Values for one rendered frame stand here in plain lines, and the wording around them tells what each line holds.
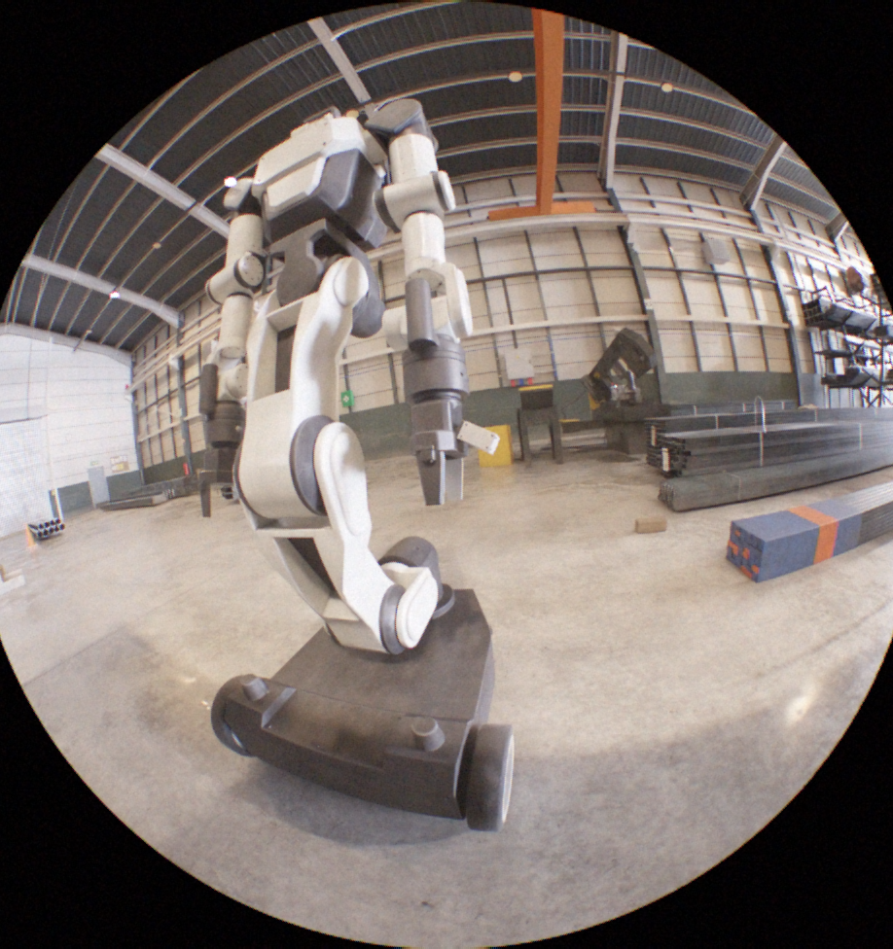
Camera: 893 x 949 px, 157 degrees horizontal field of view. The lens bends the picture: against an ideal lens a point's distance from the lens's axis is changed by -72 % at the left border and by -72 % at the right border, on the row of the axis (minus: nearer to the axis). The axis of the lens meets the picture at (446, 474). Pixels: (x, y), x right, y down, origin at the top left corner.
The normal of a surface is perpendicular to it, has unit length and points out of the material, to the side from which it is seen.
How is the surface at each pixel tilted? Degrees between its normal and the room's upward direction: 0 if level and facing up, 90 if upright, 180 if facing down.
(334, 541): 99
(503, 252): 90
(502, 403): 90
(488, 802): 49
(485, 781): 31
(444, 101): 170
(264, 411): 79
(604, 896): 0
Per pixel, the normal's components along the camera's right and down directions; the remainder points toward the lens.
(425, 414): -0.25, -0.03
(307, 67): 0.10, 0.99
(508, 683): -0.14, -0.98
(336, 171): 0.52, 0.19
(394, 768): -0.26, -0.57
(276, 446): -0.26, -0.24
